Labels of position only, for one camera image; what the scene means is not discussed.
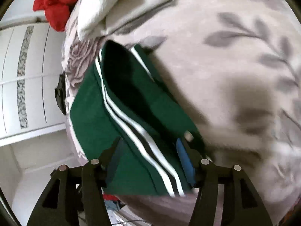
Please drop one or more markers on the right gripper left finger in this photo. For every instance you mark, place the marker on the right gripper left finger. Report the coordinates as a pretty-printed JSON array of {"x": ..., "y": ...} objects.
[{"x": 70, "y": 187}]

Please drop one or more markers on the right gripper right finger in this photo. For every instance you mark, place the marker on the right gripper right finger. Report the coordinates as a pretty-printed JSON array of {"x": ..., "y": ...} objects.
[{"x": 226, "y": 196}]

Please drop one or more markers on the green white varsity jacket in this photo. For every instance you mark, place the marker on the green white varsity jacket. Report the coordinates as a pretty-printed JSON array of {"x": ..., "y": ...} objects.
[{"x": 122, "y": 95}]

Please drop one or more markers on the white wardrobe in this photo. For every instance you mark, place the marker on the white wardrobe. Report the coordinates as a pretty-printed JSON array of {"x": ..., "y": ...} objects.
[{"x": 34, "y": 141}]

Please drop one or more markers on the black folded garment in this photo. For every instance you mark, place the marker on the black folded garment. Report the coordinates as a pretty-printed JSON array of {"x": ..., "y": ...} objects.
[{"x": 60, "y": 93}]

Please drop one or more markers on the floral purple bed blanket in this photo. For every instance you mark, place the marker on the floral purple bed blanket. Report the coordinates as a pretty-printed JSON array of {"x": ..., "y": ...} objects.
[{"x": 234, "y": 67}]

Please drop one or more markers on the white folded fluffy garment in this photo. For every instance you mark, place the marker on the white folded fluffy garment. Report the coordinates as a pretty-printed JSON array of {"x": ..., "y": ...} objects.
[{"x": 99, "y": 18}]

